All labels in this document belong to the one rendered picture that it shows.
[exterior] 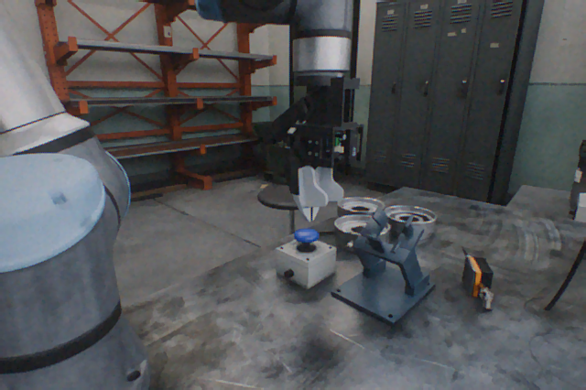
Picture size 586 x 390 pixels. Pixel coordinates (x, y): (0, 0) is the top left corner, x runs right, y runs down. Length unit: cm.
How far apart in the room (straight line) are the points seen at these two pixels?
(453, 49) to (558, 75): 89
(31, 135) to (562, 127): 372
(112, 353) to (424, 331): 35
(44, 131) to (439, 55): 334
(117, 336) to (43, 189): 15
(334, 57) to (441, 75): 309
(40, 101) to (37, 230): 19
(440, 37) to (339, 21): 312
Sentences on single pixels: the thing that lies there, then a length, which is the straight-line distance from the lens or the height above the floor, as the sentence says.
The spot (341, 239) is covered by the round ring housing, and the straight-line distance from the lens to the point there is 66.
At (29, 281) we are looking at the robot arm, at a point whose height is 96.
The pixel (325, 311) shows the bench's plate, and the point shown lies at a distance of 51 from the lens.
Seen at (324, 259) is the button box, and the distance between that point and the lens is 56.
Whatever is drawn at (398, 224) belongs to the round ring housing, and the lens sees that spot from 73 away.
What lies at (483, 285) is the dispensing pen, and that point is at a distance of 58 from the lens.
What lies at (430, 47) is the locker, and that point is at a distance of 360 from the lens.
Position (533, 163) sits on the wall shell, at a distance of 388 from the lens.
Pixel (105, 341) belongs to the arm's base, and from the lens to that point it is 37.
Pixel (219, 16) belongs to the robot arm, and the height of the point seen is 117.
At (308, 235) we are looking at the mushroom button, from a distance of 54.
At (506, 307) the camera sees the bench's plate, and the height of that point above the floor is 80.
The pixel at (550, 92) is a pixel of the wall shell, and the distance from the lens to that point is 382.
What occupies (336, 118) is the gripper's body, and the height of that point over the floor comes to 106.
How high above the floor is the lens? 109
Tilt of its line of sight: 17 degrees down
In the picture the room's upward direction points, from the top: straight up
